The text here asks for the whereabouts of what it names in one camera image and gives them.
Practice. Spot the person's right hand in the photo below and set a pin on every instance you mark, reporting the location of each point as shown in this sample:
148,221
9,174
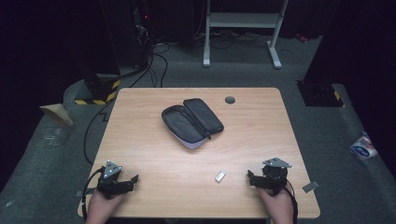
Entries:
277,207

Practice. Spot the white blue wipes packet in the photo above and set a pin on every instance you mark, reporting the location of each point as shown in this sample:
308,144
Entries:
363,147

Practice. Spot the grey round table grommet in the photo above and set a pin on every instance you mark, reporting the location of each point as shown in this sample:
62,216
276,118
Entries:
230,100

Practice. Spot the grey tape strip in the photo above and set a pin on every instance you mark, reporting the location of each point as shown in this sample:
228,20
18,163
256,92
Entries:
310,186

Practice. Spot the white metal stand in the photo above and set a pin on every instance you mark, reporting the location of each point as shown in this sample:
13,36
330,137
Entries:
243,20

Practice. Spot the person's left hand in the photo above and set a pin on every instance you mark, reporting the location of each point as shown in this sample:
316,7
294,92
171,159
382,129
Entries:
101,207

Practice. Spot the open black pencil case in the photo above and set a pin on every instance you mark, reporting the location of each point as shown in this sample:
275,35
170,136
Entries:
191,123

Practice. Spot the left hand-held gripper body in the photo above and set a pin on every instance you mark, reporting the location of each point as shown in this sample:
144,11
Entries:
109,183

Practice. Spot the black stand base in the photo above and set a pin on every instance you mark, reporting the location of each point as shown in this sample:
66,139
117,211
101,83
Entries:
320,95

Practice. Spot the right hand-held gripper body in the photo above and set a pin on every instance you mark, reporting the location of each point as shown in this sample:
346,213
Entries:
274,177

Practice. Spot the small silver rectangular block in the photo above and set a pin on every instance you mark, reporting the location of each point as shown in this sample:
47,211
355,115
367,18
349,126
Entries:
220,176

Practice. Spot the yellow-black striped stand base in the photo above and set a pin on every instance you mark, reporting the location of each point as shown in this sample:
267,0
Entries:
102,93

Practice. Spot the dark equipment rack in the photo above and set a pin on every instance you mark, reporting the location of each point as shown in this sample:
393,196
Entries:
141,31

